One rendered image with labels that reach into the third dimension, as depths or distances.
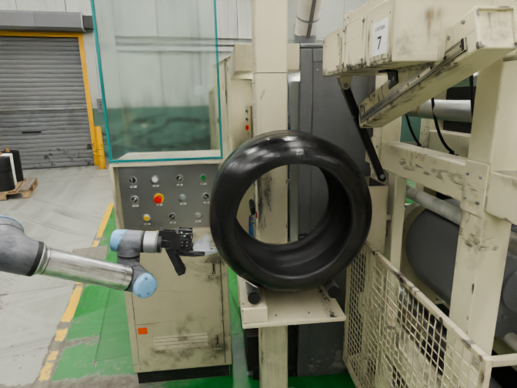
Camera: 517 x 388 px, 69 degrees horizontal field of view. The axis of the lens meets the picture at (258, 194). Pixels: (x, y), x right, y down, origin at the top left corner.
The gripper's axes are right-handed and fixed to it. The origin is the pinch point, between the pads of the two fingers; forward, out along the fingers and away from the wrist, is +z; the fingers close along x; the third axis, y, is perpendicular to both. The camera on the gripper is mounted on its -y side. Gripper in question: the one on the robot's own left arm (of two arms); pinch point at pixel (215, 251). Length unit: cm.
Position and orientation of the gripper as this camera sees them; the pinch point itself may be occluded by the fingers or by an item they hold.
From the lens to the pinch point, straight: 135.9
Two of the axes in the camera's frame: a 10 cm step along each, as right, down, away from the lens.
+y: 1.1, -9.7, -2.3
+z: 9.9, 0.8, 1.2
